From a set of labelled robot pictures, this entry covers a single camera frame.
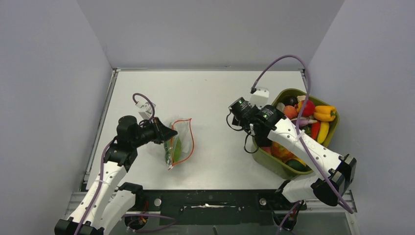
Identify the olive green plastic bin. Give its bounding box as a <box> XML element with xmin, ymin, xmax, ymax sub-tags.
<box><xmin>253</xmin><ymin>97</ymin><xmax>340</xmax><ymax>179</ymax></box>

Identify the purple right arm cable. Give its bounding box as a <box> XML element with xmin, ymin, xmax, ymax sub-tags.
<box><xmin>250</xmin><ymin>54</ymin><xmax>355</xmax><ymax>235</ymax></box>

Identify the orange bumpy fruit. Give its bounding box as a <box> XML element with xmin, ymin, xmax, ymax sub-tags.
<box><xmin>271</xmin><ymin>142</ymin><xmax>296</xmax><ymax>163</ymax></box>

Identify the red chili pepper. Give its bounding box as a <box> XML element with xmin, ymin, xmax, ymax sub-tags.
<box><xmin>311</xmin><ymin>121</ymin><xmax>321</xmax><ymax>140</ymax></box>

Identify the orange yellow bell pepper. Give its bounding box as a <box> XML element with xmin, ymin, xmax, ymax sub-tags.
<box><xmin>313</xmin><ymin>105</ymin><xmax>337</xmax><ymax>122</ymax></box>

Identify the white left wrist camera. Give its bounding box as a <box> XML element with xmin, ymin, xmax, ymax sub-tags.
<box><xmin>136</xmin><ymin>101</ymin><xmax>155</xmax><ymax>120</ymax></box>

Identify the purple eggplant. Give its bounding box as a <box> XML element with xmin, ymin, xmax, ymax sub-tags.
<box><xmin>291</xmin><ymin>117</ymin><xmax>318</xmax><ymax>129</ymax></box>

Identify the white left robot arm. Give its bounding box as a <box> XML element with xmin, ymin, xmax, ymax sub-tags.
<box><xmin>54</xmin><ymin>116</ymin><xmax>178</xmax><ymax>235</ymax></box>

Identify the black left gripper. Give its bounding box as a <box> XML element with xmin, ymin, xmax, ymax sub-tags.
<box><xmin>132</xmin><ymin>117</ymin><xmax>178</xmax><ymax>148</ymax></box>

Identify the red apple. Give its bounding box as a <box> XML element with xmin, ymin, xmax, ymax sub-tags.
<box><xmin>295</xmin><ymin>100</ymin><xmax>315</xmax><ymax>117</ymax></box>

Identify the orange peach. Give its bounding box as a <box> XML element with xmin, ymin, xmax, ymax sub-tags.
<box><xmin>283</xmin><ymin>105</ymin><xmax>298</xmax><ymax>119</ymax></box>

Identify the green leaf vegetable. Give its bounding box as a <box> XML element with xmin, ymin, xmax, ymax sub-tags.
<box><xmin>163</xmin><ymin>137</ymin><xmax>182</xmax><ymax>168</ymax></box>

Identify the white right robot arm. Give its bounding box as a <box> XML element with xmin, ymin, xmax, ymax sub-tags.
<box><xmin>229</xmin><ymin>97</ymin><xmax>357</xmax><ymax>213</ymax></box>

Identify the dark green avocado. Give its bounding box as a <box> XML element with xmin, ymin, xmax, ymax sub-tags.
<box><xmin>285</xmin><ymin>159</ymin><xmax>308</xmax><ymax>172</ymax></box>

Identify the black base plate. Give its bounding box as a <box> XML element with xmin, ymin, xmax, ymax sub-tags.
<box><xmin>128</xmin><ymin>189</ymin><xmax>294</xmax><ymax>226</ymax></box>

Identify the clear orange zip bag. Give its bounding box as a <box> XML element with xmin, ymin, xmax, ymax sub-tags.
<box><xmin>167</xmin><ymin>118</ymin><xmax>195</xmax><ymax>170</ymax></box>

